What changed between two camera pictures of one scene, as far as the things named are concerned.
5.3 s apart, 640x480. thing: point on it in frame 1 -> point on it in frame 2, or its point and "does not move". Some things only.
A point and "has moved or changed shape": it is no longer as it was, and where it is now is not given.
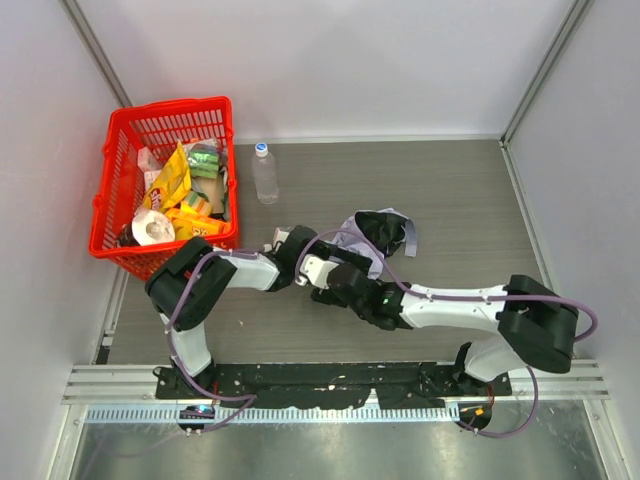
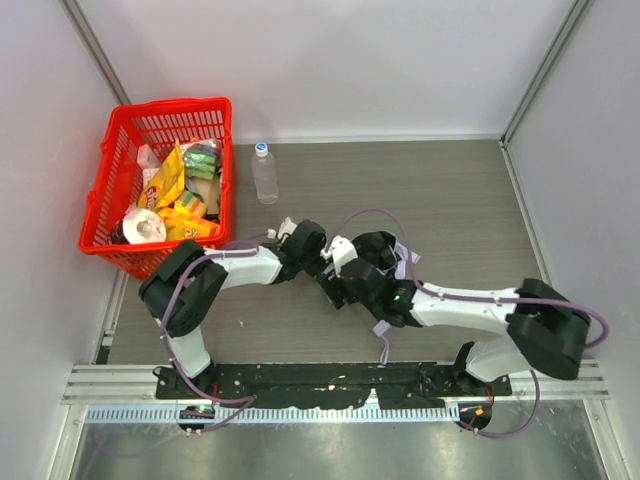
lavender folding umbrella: (377, 234) has moved or changed shape
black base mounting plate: (339, 385) does not move
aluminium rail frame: (135, 384) does not move
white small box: (150, 165) does not move
